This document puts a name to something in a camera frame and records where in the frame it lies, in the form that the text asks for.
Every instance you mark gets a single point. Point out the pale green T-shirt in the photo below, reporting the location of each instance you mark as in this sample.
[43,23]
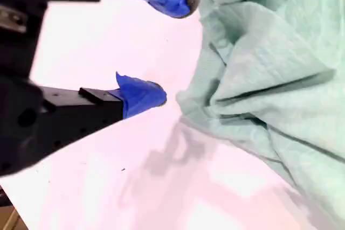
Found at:
[269,79]

